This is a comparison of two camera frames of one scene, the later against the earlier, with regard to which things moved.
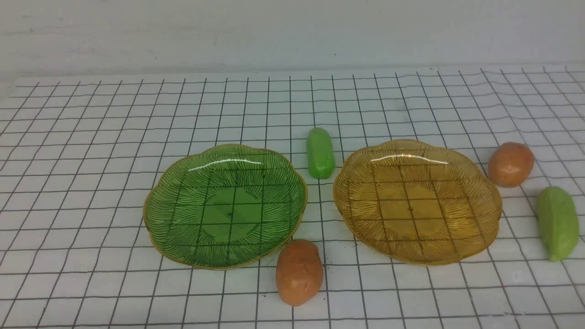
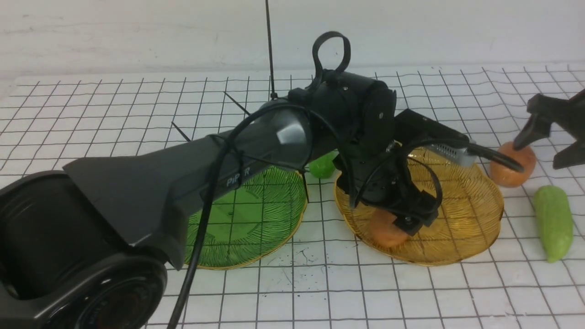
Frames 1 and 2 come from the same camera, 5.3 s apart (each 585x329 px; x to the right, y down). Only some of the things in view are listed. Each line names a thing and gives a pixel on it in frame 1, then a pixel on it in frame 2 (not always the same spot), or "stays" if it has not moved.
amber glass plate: (417, 203) stays
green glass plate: (224, 206) stays
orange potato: (299, 272) -> (384, 231)
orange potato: (511, 164) stays
